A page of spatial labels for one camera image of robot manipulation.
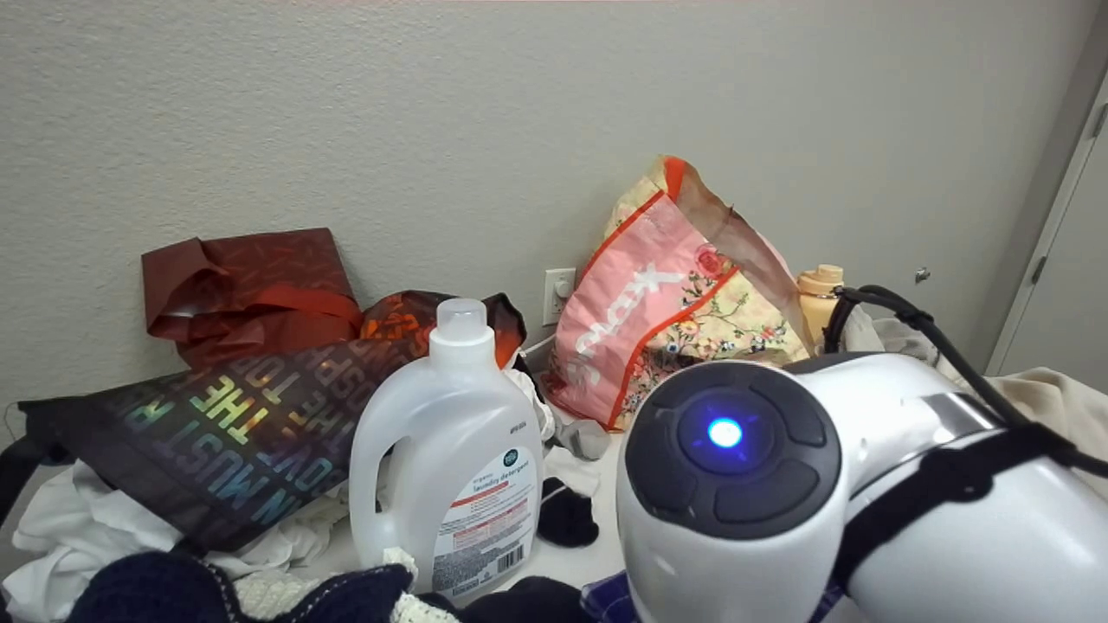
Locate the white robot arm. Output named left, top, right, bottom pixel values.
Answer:
left=617, top=352, right=1108, bottom=623

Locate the navy blue garment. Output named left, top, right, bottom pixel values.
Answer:
left=63, top=553, right=597, bottom=623

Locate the floral pink tote bag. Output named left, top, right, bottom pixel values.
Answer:
left=551, top=156, right=814, bottom=428

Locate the orange patterned bag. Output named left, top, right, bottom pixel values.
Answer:
left=358, top=290, right=527, bottom=367

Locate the white detergent jug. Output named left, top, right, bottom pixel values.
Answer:
left=351, top=299, right=543, bottom=607

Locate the black sock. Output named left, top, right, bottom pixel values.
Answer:
left=536, top=479, right=598, bottom=546

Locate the yellow plastic bottle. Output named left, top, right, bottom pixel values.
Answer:
left=797, top=263, right=844, bottom=342

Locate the dark red paper bag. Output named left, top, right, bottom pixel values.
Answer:
left=143, top=227, right=361, bottom=367

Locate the black lettered tote bag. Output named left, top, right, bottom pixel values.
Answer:
left=21, top=338, right=420, bottom=550

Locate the white door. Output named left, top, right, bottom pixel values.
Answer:
left=992, top=83, right=1108, bottom=387

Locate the white crumpled cloth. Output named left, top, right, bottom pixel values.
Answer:
left=3, top=464, right=353, bottom=623

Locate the white wall outlet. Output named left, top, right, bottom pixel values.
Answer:
left=540, top=267, right=574, bottom=327

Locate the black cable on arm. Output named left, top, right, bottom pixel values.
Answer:
left=821, top=283, right=1108, bottom=592

